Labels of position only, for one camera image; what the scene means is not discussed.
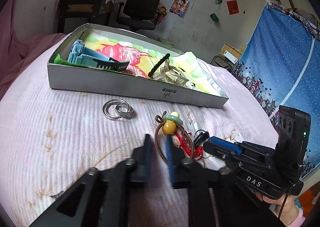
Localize silver crystal ring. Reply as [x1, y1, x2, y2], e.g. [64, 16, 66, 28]
[115, 105, 135, 119]

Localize person's right hand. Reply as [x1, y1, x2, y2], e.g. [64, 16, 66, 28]
[254, 191, 299, 226]

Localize black wavy hair clip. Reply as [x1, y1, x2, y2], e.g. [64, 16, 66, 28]
[194, 129, 210, 149]

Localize family cartoon poster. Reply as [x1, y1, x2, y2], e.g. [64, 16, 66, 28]
[155, 3, 168, 24]

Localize cardboard box by wall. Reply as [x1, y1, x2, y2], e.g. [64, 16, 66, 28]
[220, 43, 242, 64]

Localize thin silver bangles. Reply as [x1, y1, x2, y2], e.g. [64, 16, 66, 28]
[102, 99, 129, 120]

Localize red paper on wall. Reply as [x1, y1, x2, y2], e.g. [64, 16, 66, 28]
[226, 0, 239, 15]

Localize patterned handbag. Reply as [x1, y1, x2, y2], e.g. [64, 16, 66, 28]
[210, 54, 235, 73]

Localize cream hair claw clip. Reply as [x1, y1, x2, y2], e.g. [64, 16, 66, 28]
[151, 59, 189, 87]

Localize brown cord bead necklace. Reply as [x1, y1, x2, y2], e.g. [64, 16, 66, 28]
[154, 110, 194, 164]

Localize blue dotted fabric wardrobe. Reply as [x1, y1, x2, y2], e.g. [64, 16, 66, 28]
[232, 1, 319, 180]

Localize light blue watch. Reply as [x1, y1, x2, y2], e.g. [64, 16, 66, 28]
[68, 40, 130, 72]

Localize black bead bracelet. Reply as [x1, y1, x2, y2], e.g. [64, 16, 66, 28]
[147, 52, 171, 78]

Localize pink curtain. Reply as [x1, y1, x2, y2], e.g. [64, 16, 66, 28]
[1, 0, 28, 96]

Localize dark wooden desk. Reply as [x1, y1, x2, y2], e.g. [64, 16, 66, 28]
[57, 0, 115, 33]

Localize colourful cartoon cloth liner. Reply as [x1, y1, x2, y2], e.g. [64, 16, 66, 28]
[53, 28, 222, 97]

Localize grey shallow cardboard box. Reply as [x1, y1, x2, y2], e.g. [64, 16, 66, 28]
[47, 24, 228, 108]

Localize green tag on wall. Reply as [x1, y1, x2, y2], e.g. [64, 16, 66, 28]
[210, 13, 219, 23]

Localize black office chair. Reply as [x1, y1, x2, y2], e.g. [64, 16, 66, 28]
[116, 0, 160, 32]

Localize cartoon poster on wall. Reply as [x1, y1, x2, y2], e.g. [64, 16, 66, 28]
[169, 0, 189, 17]

